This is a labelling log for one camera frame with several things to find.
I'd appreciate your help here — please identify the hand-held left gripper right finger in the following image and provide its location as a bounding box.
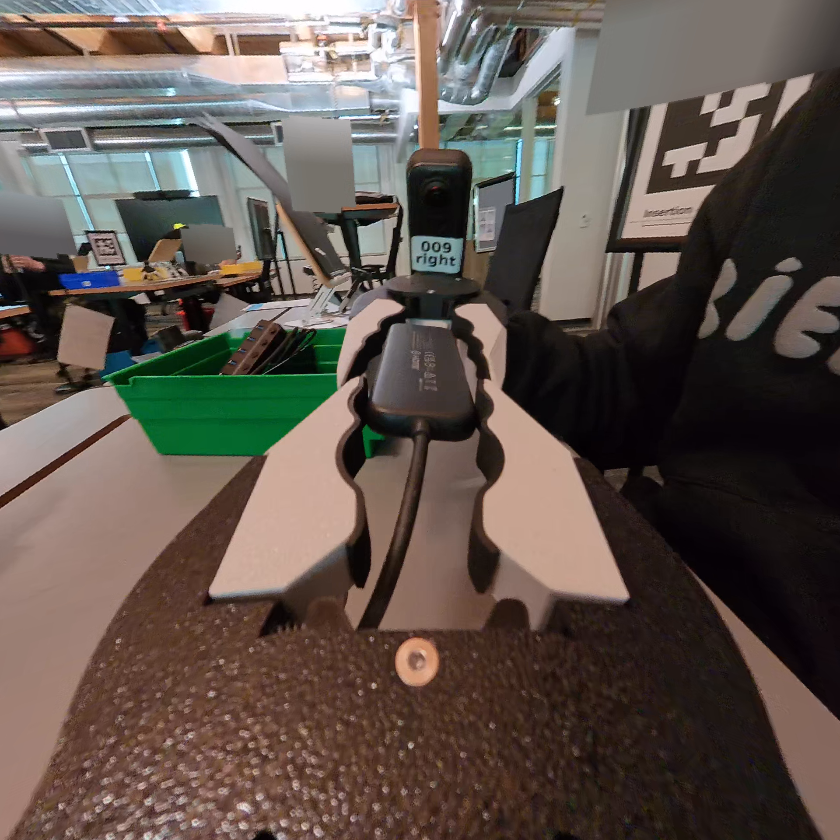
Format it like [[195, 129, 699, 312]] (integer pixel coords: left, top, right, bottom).
[[467, 381, 631, 632]]

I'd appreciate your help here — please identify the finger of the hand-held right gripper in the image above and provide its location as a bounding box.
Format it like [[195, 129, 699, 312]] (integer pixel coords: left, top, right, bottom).
[[336, 297, 409, 395], [451, 301, 510, 403]]

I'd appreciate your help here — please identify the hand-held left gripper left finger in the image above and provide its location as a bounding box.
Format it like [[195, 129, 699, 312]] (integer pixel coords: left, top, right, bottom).
[[209, 377, 371, 630]]

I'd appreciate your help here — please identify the slim dark grey usb hub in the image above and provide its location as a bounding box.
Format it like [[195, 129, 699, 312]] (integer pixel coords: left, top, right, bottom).
[[357, 320, 476, 631]]

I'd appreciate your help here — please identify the green plastic bin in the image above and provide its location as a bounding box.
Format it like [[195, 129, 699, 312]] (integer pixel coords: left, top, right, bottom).
[[104, 326, 388, 458]]

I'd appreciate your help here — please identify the framed notice board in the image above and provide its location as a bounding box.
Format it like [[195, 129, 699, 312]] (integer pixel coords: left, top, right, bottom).
[[474, 172, 518, 254]]

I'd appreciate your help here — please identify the black standing desk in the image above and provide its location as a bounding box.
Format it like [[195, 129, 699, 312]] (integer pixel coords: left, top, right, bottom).
[[341, 202, 403, 290]]

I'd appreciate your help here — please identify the black office chair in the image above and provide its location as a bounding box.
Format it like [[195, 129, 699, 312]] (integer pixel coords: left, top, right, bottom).
[[489, 187, 565, 317]]

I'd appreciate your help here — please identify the dark grey flag panel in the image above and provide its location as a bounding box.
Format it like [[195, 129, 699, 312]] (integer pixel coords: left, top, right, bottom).
[[200, 112, 345, 284]]

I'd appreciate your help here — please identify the wooden top desk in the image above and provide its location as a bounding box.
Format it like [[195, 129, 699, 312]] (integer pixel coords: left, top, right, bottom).
[[49, 272, 263, 319]]

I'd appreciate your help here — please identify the framed marker poster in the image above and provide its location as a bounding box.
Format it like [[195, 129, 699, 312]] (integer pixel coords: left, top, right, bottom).
[[605, 82, 815, 253]]

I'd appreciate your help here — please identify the white card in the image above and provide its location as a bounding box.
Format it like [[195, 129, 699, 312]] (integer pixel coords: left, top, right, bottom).
[[58, 304, 114, 371]]

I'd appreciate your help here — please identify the wooden post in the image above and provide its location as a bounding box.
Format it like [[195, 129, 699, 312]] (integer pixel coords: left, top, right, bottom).
[[413, 0, 439, 153]]

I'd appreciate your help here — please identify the black wall screen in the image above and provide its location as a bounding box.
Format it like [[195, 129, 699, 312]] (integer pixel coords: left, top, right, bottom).
[[115, 195, 225, 263]]

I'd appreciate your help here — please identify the silver ventilation duct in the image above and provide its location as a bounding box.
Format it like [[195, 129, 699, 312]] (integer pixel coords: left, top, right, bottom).
[[0, 52, 421, 109]]

